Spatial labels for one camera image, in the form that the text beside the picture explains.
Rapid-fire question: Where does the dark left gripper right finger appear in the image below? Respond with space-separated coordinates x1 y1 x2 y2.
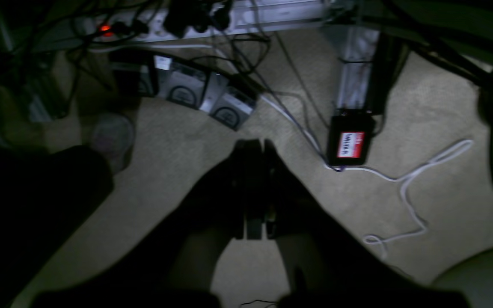
264 139 469 308

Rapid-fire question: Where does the white power strip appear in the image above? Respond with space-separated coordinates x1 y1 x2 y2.
78 0 329 44

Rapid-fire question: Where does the white cable on floor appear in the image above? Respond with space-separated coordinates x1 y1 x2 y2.
259 94 475 257

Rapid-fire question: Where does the grey power adapter box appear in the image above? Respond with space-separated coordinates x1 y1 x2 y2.
153 53 211 110

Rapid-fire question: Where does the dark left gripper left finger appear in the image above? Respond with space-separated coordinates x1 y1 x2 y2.
33 155 239 308

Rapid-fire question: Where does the black box red label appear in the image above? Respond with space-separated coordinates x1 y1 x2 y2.
326 110 376 167

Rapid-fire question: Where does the aluminium frame leg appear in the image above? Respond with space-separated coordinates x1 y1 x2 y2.
321 25 408 116

